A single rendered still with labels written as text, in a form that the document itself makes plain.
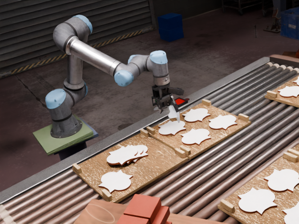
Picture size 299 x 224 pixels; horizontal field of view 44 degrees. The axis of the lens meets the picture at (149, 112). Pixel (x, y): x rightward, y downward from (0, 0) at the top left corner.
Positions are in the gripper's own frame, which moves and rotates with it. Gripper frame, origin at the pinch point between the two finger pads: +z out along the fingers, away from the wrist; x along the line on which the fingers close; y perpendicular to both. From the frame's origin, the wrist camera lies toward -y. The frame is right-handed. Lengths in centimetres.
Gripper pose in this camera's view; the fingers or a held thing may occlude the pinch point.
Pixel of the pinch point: (170, 118)
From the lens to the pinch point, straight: 187.5
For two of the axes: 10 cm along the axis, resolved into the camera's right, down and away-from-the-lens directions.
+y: -8.0, 3.8, -4.7
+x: 5.8, 3.0, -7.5
